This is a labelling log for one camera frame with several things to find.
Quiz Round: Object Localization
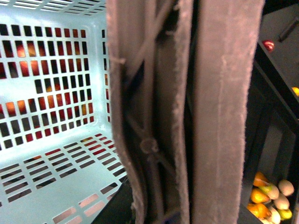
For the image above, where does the brown basket handle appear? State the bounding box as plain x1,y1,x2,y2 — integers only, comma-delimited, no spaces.
107,0,264,224

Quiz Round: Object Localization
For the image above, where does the light blue plastic basket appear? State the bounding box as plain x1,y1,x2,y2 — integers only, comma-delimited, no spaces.
0,0,126,224

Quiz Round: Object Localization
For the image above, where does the red apple on shelf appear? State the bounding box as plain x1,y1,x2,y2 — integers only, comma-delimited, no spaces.
262,40,275,53

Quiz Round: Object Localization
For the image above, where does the pile of mangoes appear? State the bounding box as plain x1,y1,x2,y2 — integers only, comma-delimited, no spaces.
246,171,295,224

